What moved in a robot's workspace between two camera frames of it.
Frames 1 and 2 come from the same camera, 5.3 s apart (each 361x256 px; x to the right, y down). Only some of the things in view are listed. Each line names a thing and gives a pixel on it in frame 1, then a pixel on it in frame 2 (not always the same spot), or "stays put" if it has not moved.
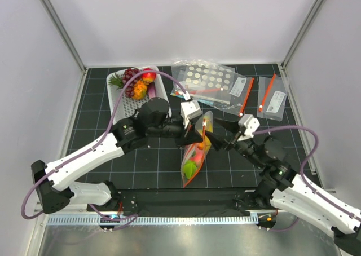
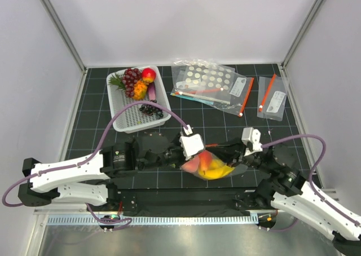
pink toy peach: [198, 156] to [192, 165]
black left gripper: [191, 137] to [181, 161]
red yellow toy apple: [149, 76] stays put
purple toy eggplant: [151, 90] stays put
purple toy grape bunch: [129, 73] stays put
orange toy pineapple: [140, 89] stays put
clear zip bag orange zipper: [194, 155] to [208, 166]
